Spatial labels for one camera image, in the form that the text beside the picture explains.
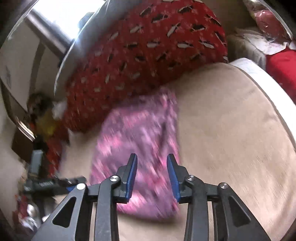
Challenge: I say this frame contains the purple floral garment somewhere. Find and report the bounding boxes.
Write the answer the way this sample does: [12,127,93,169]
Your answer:
[89,88,179,220]

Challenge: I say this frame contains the yellow box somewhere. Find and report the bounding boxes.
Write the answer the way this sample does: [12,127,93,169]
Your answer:
[36,109,57,140]

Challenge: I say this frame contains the grey pillow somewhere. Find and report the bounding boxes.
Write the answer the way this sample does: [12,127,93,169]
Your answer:
[54,0,141,100]

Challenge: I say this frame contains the red cushion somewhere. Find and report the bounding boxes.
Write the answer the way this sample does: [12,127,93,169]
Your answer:
[265,48,296,103]

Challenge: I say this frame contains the window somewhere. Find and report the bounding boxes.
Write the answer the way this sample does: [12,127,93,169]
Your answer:
[26,1,105,57]

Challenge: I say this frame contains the plastic bag with toys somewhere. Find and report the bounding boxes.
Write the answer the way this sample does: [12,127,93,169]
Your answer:
[243,0,293,40]

